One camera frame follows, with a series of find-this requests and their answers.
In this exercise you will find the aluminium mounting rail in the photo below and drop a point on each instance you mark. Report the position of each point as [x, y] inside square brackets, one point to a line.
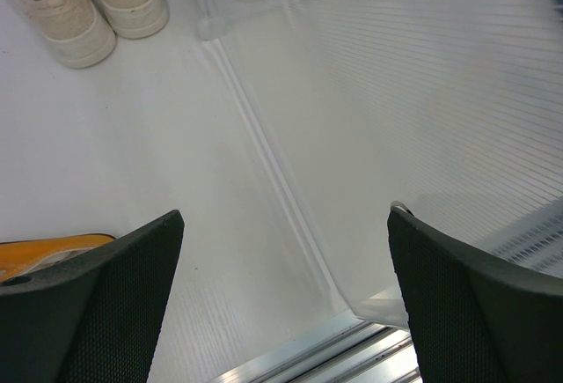
[342, 349]

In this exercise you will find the white plastic shoe cabinet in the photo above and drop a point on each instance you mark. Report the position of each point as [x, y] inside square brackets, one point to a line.
[211, 4]

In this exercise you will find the orange sneaker upper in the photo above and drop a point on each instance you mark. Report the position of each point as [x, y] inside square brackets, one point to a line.
[19, 258]

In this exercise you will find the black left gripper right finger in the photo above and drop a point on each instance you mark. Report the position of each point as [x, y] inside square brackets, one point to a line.
[474, 317]

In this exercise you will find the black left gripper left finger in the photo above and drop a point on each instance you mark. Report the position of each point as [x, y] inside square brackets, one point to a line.
[96, 317]

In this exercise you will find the clear cabinet door panel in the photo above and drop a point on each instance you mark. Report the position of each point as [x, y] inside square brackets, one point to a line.
[451, 109]

